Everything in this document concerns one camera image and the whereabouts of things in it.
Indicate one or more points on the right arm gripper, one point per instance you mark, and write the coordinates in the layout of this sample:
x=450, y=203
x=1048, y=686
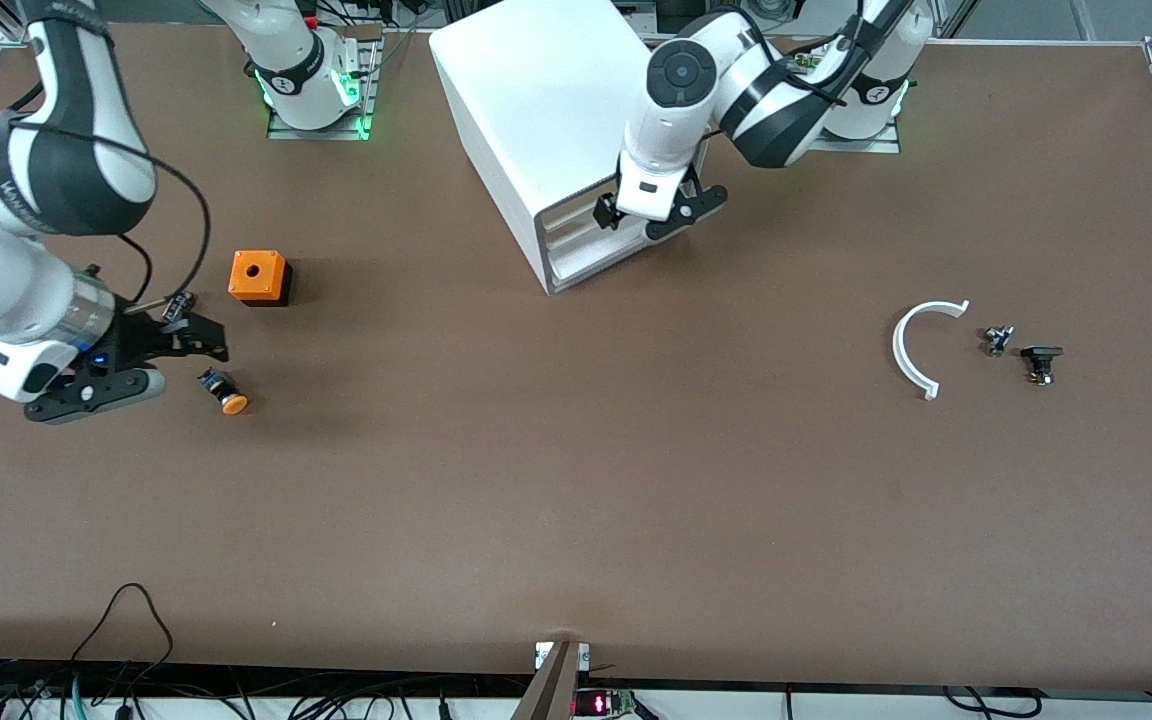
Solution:
x=148, y=338

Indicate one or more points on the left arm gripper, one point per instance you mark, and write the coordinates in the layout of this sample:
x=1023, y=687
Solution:
x=604, y=211

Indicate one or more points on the orange push button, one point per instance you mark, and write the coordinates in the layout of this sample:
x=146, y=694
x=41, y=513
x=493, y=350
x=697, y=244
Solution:
x=233, y=403

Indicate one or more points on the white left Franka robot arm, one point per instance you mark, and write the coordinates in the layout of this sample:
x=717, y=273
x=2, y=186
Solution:
x=786, y=110

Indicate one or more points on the white drawer cabinet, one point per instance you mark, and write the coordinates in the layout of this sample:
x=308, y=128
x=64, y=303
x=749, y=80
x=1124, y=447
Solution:
x=536, y=90

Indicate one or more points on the small black cylindrical component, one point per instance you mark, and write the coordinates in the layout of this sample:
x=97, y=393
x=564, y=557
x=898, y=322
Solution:
x=179, y=302

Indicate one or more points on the orange box with hole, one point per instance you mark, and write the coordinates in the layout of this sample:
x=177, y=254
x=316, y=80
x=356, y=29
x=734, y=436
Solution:
x=271, y=276

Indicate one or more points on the white curved plastic arc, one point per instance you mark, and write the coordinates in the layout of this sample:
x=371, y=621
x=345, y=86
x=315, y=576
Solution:
x=898, y=350

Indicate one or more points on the small grey metal component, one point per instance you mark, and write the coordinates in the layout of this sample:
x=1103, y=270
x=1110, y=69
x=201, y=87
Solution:
x=996, y=342

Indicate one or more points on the circuit board with red display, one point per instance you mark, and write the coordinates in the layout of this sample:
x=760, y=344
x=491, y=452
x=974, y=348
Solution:
x=596, y=704

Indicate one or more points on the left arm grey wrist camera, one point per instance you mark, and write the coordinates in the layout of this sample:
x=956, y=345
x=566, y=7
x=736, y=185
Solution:
x=701, y=200

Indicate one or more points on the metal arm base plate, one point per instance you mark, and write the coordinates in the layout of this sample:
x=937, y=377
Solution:
x=321, y=134
x=866, y=146

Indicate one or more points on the small black switch component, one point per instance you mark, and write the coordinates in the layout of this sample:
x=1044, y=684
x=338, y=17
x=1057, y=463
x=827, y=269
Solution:
x=1041, y=352

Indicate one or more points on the grey metal bracket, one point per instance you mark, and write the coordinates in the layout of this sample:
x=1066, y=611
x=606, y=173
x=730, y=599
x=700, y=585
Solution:
x=551, y=690

